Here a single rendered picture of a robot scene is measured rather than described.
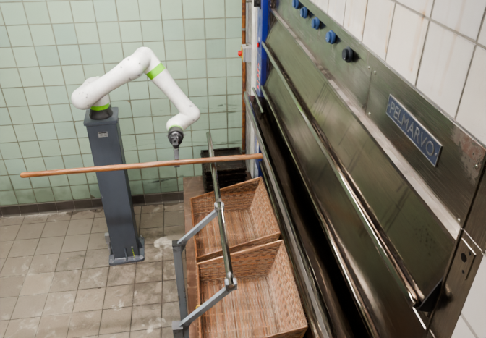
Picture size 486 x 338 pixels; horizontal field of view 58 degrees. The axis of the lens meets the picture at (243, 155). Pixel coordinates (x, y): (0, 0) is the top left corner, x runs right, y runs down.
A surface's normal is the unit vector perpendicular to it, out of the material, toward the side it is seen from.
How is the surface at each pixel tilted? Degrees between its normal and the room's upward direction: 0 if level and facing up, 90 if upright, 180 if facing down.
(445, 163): 90
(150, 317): 0
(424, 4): 90
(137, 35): 90
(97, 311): 0
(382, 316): 70
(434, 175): 90
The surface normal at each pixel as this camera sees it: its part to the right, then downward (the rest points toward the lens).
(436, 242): -0.93, -0.22
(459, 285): -0.99, 0.07
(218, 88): 0.14, 0.52
